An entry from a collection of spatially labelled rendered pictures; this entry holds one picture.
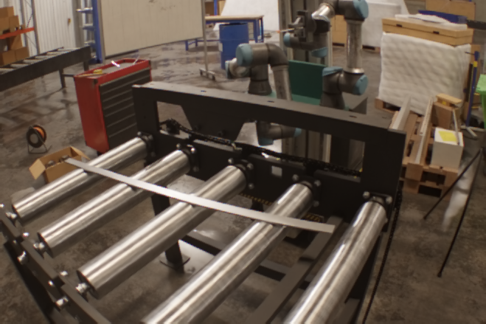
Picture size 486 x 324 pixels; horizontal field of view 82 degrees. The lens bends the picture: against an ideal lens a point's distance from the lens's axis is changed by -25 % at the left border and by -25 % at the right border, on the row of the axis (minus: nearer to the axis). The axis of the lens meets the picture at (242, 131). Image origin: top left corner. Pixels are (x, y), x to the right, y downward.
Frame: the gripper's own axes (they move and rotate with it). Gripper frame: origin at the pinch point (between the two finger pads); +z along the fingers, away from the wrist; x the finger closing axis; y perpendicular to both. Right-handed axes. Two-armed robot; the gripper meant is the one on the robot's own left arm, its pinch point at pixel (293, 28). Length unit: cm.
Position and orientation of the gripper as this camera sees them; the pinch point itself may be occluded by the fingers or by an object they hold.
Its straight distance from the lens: 136.2
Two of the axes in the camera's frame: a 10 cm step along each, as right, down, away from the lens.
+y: -8.3, -1.8, 5.3
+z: -5.6, 3.5, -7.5
